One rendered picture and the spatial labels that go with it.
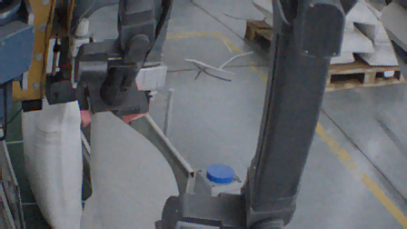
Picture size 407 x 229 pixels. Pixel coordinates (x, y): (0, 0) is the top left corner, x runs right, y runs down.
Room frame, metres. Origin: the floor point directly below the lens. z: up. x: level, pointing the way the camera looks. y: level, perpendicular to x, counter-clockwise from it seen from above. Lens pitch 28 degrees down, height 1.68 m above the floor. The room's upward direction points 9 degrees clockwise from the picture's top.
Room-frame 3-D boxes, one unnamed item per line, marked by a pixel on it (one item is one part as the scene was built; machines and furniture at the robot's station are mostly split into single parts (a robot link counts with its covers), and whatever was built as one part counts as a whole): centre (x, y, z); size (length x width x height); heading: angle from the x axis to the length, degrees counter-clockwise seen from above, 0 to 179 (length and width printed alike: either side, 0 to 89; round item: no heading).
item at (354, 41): (4.00, -0.77, 0.32); 0.66 x 0.43 x 0.15; 122
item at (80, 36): (1.20, 0.27, 1.14); 0.05 x 0.04 x 0.16; 120
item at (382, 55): (4.32, -1.29, 0.20); 0.67 x 0.43 x 0.15; 120
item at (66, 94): (1.24, 0.32, 1.04); 0.08 x 0.06 x 0.05; 120
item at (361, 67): (4.33, -0.91, 0.07); 1.20 x 0.82 x 0.14; 122
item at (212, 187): (1.32, -0.06, 0.81); 0.08 x 0.08 x 0.06; 30
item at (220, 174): (1.32, -0.06, 0.84); 0.06 x 0.06 x 0.02
